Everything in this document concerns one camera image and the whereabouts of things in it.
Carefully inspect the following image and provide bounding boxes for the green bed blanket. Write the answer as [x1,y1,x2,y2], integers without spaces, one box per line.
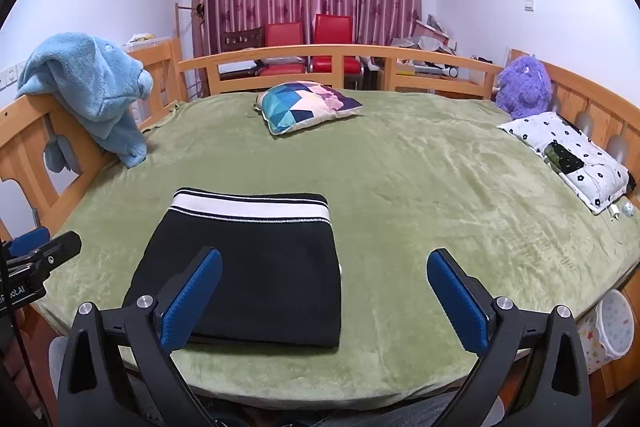
[39,91,639,409]

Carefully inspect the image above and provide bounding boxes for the wooden bed frame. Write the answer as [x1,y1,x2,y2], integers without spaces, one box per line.
[1,39,639,407]

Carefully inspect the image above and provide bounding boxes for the dark wooden chair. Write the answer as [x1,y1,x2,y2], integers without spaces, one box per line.
[218,27,264,80]

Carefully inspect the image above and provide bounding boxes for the colourful geometric pillow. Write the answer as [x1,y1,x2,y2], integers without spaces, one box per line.
[254,81,362,136]

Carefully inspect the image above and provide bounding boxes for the purple plush toy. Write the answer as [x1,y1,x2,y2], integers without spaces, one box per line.
[496,55,552,119]

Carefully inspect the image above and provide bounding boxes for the black pants with white stripe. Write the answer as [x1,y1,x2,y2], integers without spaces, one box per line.
[124,187,342,349]

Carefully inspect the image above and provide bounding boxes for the white black-dotted pillow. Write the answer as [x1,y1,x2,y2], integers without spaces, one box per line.
[498,112,634,215]

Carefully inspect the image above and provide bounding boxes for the star-patterned laundry basket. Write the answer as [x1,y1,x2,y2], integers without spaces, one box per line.
[577,289,634,374]

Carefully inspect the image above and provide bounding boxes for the red chair left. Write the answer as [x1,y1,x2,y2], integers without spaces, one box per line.
[258,20,309,78]

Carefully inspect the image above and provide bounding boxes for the light blue fleece garment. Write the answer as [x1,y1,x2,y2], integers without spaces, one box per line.
[17,32,154,168]

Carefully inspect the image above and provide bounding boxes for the black cable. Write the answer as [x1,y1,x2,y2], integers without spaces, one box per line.
[0,246,57,427]

